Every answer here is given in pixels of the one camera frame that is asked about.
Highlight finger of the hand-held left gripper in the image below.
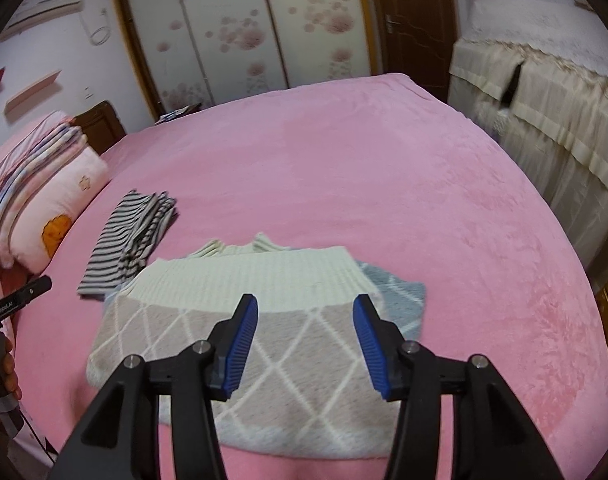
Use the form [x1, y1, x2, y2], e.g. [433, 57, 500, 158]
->
[14, 275, 53, 308]

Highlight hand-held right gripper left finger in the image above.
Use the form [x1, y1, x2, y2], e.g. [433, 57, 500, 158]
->
[48, 294, 259, 480]

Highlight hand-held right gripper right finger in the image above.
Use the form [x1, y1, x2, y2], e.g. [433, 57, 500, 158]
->
[352, 294, 567, 480]

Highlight grey diamond pattern sweater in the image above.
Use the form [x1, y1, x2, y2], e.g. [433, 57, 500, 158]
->
[86, 232, 427, 458]

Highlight folded striped clothes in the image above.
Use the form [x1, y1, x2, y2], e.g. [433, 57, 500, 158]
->
[78, 190, 179, 297]

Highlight person's left hand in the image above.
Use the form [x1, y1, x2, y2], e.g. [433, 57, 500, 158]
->
[2, 336, 22, 402]

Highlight pink cartoon pillow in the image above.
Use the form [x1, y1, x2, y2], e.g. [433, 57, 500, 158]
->
[11, 147, 110, 271]

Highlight folded striped quilt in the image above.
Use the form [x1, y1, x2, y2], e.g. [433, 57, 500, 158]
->
[0, 110, 88, 256]

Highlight pink fleece bed blanket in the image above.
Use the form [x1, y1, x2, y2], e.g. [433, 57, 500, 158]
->
[0, 72, 608, 480]

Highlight wooden headboard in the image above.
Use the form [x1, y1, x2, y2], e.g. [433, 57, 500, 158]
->
[74, 101, 128, 156]

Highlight dark small objects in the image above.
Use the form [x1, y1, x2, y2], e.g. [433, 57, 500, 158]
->
[156, 104, 203, 123]

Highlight white air conditioner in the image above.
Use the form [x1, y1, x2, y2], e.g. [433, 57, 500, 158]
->
[0, 0, 84, 43]

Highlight brown wooden door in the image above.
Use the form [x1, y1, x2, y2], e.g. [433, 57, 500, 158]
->
[369, 0, 460, 103]

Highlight cream cloth covered furniture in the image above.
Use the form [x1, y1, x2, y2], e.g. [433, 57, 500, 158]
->
[448, 0, 608, 271]

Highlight floral sliding door wardrobe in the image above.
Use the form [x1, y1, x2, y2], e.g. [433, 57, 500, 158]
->
[108, 0, 385, 121]

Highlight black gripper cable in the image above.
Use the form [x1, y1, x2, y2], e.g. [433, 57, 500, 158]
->
[20, 407, 58, 463]

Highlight pink wall shelf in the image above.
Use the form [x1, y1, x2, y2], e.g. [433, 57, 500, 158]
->
[4, 70, 62, 113]

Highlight white air conditioner cable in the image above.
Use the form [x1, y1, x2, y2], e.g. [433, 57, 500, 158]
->
[78, 7, 112, 46]

